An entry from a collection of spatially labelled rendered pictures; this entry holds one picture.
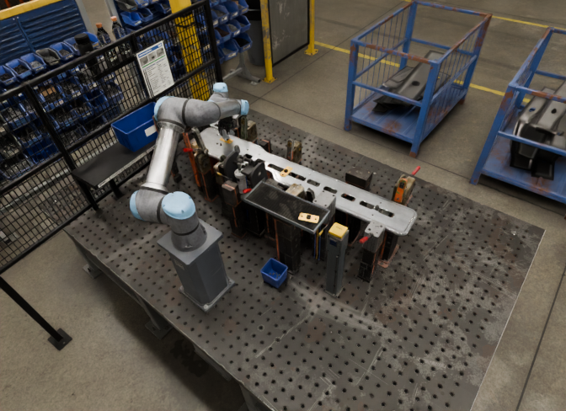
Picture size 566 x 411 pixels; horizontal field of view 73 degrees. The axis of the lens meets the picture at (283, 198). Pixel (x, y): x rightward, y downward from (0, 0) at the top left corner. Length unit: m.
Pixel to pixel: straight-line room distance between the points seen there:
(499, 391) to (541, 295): 0.79
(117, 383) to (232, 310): 1.06
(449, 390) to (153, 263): 1.53
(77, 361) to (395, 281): 2.03
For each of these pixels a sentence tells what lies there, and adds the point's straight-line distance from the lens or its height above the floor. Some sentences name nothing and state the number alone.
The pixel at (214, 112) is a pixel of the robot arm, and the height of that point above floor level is 1.50.
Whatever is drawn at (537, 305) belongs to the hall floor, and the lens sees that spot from 3.13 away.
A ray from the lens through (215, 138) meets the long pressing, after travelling 2.40.
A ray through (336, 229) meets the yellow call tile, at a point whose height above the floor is 1.16.
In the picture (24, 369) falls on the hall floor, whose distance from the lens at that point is 3.09.
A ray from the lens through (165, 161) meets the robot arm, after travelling 1.66.
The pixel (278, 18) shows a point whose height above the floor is 0.67.
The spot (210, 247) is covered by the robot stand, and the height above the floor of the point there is 1.09.
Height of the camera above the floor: 2.38
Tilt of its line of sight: 45 degrees down
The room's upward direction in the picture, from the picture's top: 4 degrees counter-clockwise
